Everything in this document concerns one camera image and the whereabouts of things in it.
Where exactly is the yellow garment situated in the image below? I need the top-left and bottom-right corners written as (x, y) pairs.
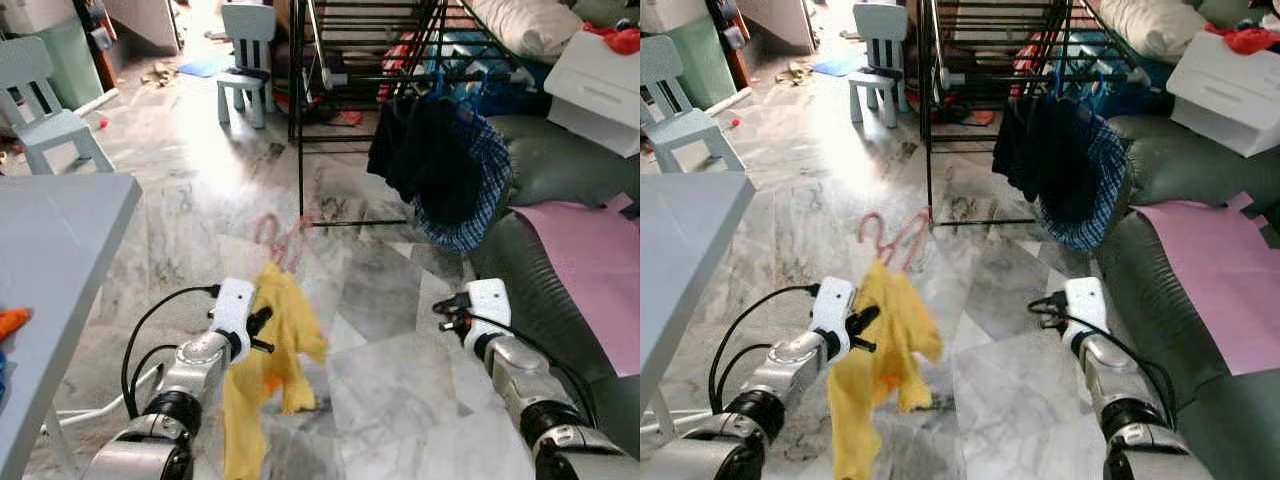
top-left (827, 260), bottom-right (944, 480)
top-left (222, 262), bottom-right (329, 480)

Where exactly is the colourful striped item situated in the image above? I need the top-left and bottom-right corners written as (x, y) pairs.
top-left (380, 30), bottom-right (423, 101)
top-left (1012, 30), bottom-right (1053, 101)

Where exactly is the orange shirt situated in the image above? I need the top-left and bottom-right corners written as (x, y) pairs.
top-left (0, 308), bottom-right (33, 347)

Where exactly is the black metal clothes rack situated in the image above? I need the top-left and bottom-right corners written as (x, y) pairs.
top-left (288, 0), bottom-right (543, 229)
top-left (918, 0), bottom-right (1163, 229)

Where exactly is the red cloth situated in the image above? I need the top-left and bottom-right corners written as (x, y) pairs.
top-left (583, 22), bottom-right (641, 57)
top-left (1203, 22), bottom-right (1280, 57)

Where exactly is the white tube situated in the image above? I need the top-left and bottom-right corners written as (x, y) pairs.
top-left (74, 88), bottom-right (121, 116)
top-left (704, 88), bottom-right (754, 116)

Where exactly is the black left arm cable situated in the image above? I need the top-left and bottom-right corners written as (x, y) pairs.
top-left (121, 285), bottom-right (221, 421)
top-left (707, 285), bottom-right (821, 416)

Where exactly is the blue plaid garment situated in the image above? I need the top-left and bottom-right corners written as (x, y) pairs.
top-left (410, 105), bottom-right (514, 254)
top-left (1033, 105), bottom-right (1131, 252)

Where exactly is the blue suitcase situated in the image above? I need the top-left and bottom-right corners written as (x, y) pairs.
top-left (1065, 30), bottom-right (1177, 118)
top-left (440, 30), bottom-right (553, 118)

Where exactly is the mint green storage bin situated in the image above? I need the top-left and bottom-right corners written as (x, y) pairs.
top-left (665, 15), bottom-right (742, 111)
top-left (30, 15), bottom-right (107, 111)

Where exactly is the light blue child chair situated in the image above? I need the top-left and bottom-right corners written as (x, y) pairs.
top-left (640, 35), bottom-right (747, 174)
top-left (0, 35), bottom-right (116, 176)

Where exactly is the grey folding table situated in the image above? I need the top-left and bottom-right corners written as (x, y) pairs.
top-left (0, 172), bottom-right (143, 480)
top-left (640, 172), bottom-right (758, 441)

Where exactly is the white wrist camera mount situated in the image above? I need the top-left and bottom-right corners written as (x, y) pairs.
top-left (212, 278), bottom-right (257, 341)
top-left (464, 279), bottom-right (513, 337)
top-left (1060, 277), bottom-right (1109, 337)
top-left (811, 277), bottom-right (857, 341)

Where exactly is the pink sheet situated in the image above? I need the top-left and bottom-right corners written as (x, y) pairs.
top-left (510, 193), bottom-right (641, 377)
top-left (1133, 192), bottom-right (1280, 377)

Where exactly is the dark green sofa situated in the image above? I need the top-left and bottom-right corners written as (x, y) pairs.
top-left (1093, 113), bottom-right (1280, 480)
top-left (468, 113), bottom-right (641, 456)

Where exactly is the white storage box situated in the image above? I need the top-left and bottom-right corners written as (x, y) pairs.
top-left (0, 0), bottom-right (77, 36)
top-left (640, 0), bottom-right (709, 34)

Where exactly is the pink plastic clothes hanger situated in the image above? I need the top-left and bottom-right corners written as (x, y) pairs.
top-left (858, 209), bottom-right (932, 274)
top-left (253, 212), bottom-right (314, 274)

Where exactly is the blue floor mat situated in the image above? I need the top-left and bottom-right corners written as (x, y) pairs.
top-left (180, 55), bottom-right (237, 80)
top-left (811, 55), bottom-right (863, 80)

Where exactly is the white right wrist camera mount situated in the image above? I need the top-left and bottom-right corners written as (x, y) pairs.
top-left (1060, 277), bottom-right (1109, 337)
top-left (464, 279), bottom-right (513, 337)

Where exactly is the white pillow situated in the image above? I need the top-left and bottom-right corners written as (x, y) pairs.
top-left (1097, 0), bottom-right (1207, 63)
top-left (470, 0), bottom-right (587, 63)

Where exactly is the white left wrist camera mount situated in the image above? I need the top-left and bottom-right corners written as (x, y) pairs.
top-left (212, 278), bottom-right (257, 341)
top-left (811, 277), bottom-right (857, 341)

